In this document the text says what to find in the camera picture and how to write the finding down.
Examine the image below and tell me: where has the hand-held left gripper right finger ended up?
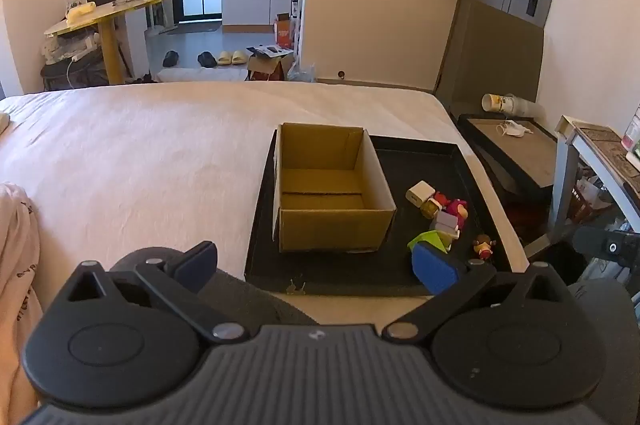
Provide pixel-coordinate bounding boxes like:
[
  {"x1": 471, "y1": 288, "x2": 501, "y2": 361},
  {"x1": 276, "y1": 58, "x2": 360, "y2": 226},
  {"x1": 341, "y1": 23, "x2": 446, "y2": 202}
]
[{"x1": 382, "y1": 241, "x2": 578, "y2": 346}]

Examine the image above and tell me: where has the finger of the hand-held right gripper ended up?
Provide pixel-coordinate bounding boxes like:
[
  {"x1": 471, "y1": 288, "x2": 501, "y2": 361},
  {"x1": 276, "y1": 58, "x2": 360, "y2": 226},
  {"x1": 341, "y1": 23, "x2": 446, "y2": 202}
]
[{"x1": 572, "y1": 227, "x2": 640, "y2": 266}]

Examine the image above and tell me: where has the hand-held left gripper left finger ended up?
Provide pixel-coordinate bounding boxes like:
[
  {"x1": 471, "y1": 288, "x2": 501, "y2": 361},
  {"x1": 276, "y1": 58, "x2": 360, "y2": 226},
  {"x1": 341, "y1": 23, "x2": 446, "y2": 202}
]
[{"x1": 42, "y1": 241, "x2": 251, "y2": 345}]

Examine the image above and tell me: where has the green toy box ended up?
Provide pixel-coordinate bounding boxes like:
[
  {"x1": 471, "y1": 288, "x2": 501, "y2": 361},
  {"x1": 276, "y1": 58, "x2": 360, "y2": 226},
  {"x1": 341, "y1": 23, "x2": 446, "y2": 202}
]
[{"x1": 407, "y1": 230, "x2": 453, "y2": 256}]

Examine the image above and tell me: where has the white cube device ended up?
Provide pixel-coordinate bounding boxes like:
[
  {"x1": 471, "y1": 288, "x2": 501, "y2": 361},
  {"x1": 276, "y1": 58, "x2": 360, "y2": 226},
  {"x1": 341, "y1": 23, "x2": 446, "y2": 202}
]
[{"x1": 430, "y1": 211, "x2": 461, "y2": 241}]

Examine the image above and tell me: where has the brown-haired doll figure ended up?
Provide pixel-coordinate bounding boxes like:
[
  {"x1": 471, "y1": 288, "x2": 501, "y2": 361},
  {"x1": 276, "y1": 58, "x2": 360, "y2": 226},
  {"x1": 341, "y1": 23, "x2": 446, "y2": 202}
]
[{"x1": 472, "y1": 234, "x2": 497, "y2": 262}]

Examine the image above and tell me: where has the black tray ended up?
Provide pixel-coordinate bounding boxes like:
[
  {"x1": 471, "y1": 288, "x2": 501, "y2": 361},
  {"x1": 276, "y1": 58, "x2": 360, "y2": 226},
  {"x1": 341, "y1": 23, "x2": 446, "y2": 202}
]
[{"x1": 244, "y1": 127, "x2": 512, "y2": 297}]

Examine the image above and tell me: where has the pink bear toy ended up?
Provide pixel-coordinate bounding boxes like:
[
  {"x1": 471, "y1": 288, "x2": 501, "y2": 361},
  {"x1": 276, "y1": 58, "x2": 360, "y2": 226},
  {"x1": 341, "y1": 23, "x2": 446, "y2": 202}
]
[{"x1": 442, "y1": 197, "x2": 471, "y2": 231}]

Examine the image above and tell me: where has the red and yellow figure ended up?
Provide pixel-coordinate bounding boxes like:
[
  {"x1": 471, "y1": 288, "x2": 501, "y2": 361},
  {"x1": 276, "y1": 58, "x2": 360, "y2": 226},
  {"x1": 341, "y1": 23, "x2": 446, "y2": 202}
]
[{"x1": 420, "y1": 191, "x2": 451, "y2": 220}]

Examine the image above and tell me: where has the white charger plug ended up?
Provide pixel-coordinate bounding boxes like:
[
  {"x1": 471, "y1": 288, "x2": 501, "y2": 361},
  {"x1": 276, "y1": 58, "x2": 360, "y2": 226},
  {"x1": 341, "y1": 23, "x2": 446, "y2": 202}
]
[{"x1": 405, "y1": 180, "x2": 437, "y2": 209}]

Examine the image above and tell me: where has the grey metal shelf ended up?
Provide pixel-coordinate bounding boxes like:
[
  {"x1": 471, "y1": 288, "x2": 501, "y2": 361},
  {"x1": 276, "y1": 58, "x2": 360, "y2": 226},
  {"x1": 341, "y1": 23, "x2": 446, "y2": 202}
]
[{"x1": 547, "y1": 115, "x2": 640, "y2": 246}]

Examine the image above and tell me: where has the white bed sheet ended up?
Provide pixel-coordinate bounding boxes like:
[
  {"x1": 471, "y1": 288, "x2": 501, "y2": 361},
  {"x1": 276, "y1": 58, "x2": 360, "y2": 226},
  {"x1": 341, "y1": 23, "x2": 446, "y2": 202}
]
[{"x1": 0, "y1": 80, "x2": 531, "y2": 331}]

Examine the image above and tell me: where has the white face mask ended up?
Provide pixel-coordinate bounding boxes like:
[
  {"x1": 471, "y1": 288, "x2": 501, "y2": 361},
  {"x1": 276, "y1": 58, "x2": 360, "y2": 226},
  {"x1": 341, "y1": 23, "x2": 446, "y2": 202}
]
[{"x1": 496, "y1": 120, "x2": 535, "y2": 138}]

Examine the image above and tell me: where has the paper cup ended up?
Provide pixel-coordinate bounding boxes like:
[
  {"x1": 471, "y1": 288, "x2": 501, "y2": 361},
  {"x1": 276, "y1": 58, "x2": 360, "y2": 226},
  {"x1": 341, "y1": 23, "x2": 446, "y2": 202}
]
[{"x1": 482, "y1": 93, "x2": 546, "y2": 118}]

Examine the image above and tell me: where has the pink printed cloth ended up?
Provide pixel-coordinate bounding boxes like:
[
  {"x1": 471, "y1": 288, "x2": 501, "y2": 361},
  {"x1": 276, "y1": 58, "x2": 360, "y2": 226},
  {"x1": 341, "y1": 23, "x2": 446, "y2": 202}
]
[{"x1": 0, "y1": 182, "x2": 43, "y2": 425}]

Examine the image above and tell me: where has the brown box with magazine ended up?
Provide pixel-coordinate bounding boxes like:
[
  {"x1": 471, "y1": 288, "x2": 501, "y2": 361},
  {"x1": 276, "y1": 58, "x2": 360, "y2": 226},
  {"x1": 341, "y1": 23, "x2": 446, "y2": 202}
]
[{"x1": 247, "y1": 45, "x2": 296, "y2": 82}]

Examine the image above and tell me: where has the clear plastic bag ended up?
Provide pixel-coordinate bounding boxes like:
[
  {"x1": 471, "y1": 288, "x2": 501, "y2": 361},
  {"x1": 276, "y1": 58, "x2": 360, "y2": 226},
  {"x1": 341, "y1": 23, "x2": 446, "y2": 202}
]
[{"x1": 286, "y1": 62, "x2": 317, "y2": 83}]

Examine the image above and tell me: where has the leaning cardboard sheet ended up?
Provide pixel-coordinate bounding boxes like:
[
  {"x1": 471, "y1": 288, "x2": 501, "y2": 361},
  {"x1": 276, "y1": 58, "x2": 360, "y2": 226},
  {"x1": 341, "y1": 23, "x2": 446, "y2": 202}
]
[{"x1": 435, "y1": 0, "x2": 545, "y2": 103}]

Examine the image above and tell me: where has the yellow round table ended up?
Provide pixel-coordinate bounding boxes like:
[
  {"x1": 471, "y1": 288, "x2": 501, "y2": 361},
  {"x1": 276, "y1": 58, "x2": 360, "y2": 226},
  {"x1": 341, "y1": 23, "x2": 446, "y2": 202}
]
[{"x1": 44, "y1": 0, "x2": 168, "y2": 86}]

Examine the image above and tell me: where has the dark floor mat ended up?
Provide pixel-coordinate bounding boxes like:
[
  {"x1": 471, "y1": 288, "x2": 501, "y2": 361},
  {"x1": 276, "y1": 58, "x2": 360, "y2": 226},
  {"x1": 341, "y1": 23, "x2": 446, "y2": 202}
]
[{"x1": 165, "y1": 21, "x2": 221, "y2": 36}]

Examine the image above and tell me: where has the orange cardboard box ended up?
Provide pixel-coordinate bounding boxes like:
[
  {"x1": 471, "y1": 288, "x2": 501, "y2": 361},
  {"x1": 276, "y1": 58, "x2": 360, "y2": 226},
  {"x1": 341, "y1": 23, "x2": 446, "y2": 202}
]
[{"x1": 274, "y1": 14, "x2": 301, "y2": 50}]

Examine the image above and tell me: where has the yellow item on table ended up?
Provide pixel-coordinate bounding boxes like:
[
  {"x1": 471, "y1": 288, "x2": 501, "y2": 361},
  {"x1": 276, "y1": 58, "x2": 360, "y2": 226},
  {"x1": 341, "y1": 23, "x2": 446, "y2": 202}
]
[{"x1": 66, "y1": 3, "x2": 97, "y2": 24}]

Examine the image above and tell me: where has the black frame with brown board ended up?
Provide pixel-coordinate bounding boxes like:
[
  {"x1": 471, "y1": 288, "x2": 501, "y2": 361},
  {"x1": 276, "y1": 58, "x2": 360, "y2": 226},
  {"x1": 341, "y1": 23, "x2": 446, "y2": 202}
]
[{"x1": 457, "y1": 114, "x2": 558, "y2": 206}]

